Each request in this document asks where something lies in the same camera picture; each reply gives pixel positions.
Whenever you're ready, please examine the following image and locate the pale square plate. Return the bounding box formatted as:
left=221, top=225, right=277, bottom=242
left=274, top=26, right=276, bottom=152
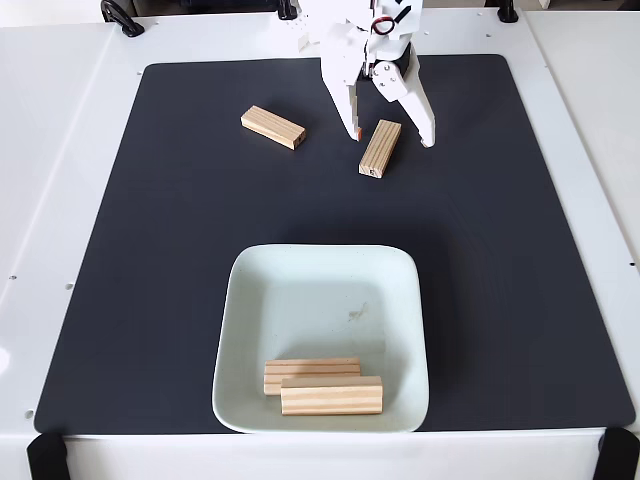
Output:
left=211, top=243, right=431, bottom=435

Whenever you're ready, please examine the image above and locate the dark grey table mat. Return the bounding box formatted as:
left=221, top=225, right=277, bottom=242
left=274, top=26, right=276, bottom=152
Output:
left=33, top=53, right=637, bottom=435

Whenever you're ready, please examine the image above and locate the wooden block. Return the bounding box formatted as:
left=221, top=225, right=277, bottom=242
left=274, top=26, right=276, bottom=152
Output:
left=263, top=356, right=362, bottom=397
left=279, top=375, right=385, bottom=417
left=358, top=118, right=403, bottom=179
left=240, top=104, right=307, bottom=151

